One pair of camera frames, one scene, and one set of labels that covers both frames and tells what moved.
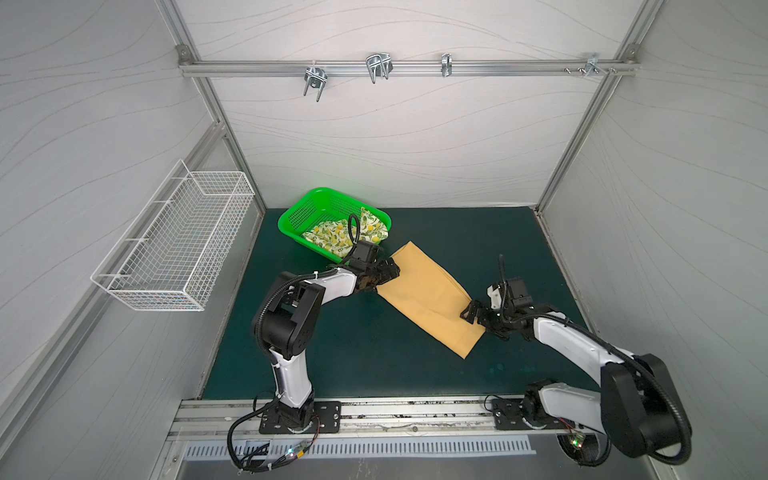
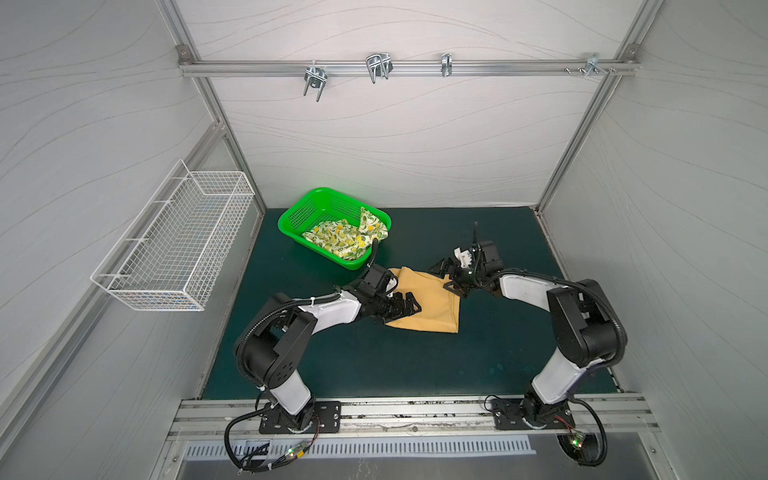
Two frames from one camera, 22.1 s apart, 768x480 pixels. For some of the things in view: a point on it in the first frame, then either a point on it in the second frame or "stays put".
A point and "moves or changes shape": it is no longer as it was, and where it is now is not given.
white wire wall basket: (171, 257) stays put
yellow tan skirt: (425, 295) moves or changes shape
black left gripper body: (379, 274) → (390, 306)
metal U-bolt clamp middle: (379, 64) stays put
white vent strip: (226, 448) stays put
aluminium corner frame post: (629, 50) stays put
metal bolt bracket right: (592, 65) stays put
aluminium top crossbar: (411, 67) stays put
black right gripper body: (486, 315) → (456, 274)
